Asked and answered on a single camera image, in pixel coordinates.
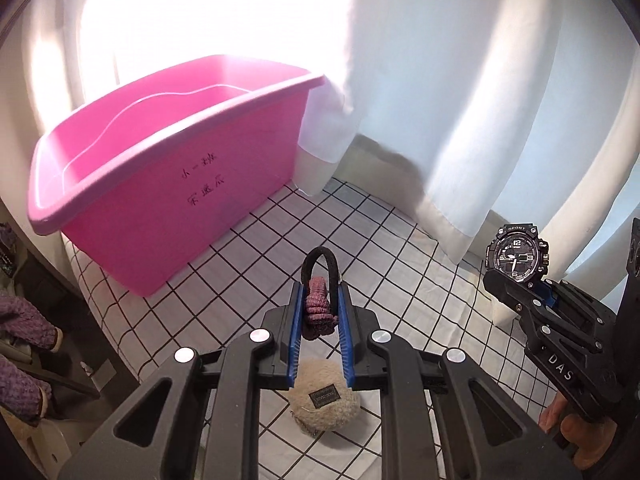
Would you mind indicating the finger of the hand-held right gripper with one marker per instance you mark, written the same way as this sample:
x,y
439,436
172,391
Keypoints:
x,y
580,300
510,295

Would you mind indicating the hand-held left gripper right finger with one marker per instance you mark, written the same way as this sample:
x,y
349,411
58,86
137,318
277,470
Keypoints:
x,y
346,330

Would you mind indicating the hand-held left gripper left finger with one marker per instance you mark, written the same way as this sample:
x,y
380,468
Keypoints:
x,y
295,330

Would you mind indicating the black wrist watch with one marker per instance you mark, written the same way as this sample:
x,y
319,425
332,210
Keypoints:
x,y
515,255

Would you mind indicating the pink plastic storage bin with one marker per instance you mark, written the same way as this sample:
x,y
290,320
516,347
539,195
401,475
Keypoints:
x,y
175,175

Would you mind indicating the person's right hand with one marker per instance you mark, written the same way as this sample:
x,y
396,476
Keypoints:
x,y
585,435

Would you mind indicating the beige fluffy pouch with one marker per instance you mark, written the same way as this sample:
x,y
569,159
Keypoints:
x,y
320,410

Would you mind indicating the white checkered bed sheet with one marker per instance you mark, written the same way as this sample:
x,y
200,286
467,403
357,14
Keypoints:
x,y
400,260

